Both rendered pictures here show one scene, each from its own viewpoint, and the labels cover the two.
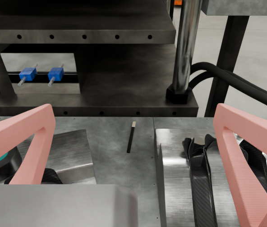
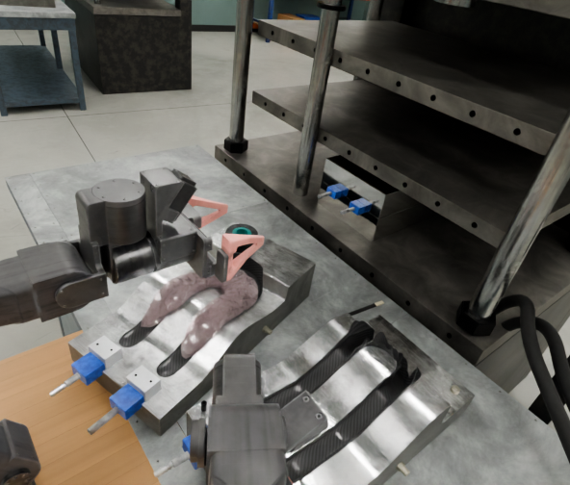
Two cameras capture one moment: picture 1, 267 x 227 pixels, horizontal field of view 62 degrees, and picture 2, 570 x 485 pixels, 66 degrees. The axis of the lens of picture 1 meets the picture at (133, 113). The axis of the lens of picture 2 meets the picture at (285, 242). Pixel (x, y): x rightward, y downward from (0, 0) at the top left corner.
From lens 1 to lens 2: 0.57 m
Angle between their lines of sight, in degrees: 37
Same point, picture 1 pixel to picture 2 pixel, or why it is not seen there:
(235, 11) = not seen: outside the picture
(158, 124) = (403, 322)
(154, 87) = (461, 293)
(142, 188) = not seen: hidden behind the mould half
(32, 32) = (361, 154)
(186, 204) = (311, 360)
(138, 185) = not seen: hidden behind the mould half
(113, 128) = (356, 292)
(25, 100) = (318, 215)
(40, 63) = (351, 187)
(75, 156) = (285, 273)
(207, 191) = (335, 367)
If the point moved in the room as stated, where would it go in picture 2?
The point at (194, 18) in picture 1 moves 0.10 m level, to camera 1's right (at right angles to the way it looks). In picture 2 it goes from (521, 232) to (567, 257)
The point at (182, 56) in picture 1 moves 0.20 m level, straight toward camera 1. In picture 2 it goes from (491, 270) to (427, 287)
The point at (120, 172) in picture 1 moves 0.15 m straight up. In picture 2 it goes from (316, 323) to (326, 277)
